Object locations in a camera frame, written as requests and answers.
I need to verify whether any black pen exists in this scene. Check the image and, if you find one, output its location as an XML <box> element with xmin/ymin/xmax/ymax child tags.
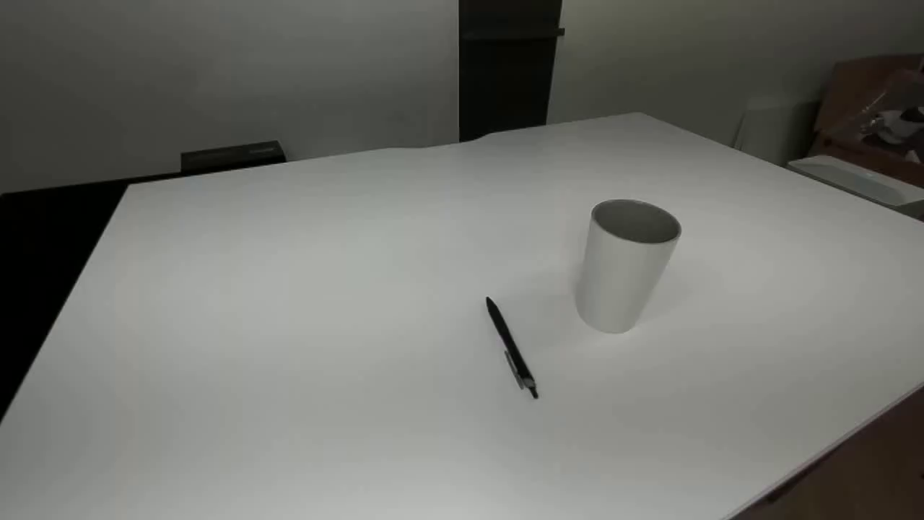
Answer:
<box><xmin>482</xmin><ymin>296</ymin><xmax>544</xmax><ymax>403</ymax></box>

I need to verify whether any grey mug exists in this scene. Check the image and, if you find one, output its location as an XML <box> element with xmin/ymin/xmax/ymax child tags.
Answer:
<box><xmin>574</xmin><ymin>198</ymin><xmax>684</xmax><ymax>339</ymax></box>

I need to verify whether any dark door panel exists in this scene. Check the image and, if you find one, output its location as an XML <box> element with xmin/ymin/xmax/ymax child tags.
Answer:
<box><xmin>456</xmin><ymin>0</ymin><xmax>567</xmax><ymax>144</ymax></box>

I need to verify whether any white bin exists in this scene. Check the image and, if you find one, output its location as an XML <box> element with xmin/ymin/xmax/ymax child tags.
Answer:
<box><xmin>736</xmin><ymin>89</ymin><xmax>823</xmax><ymax>169</ymax></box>

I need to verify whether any brown cardboard box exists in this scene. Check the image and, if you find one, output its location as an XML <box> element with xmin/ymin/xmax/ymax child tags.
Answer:
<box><xmin>813</xmin><ymin>53</ymin><xmax>924</xmax><ymax>192</ymax></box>

